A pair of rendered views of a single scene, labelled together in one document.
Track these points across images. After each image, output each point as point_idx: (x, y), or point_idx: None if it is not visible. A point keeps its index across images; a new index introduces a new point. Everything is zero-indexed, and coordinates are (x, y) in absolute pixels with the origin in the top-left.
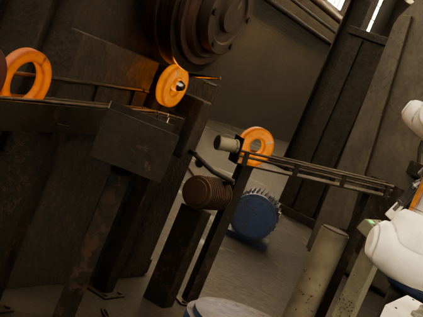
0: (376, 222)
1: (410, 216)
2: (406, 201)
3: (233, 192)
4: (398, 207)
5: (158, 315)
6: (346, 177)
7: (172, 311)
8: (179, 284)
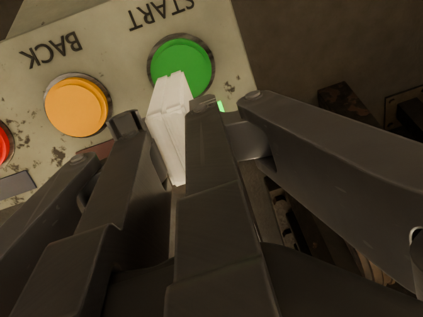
0: (105, 148)
1: None
2: (217, 125)
3: (353, 263)
4: (217, 104)
5: (376, 58)
6: None
7: (332, 75)
8: (340, 107)
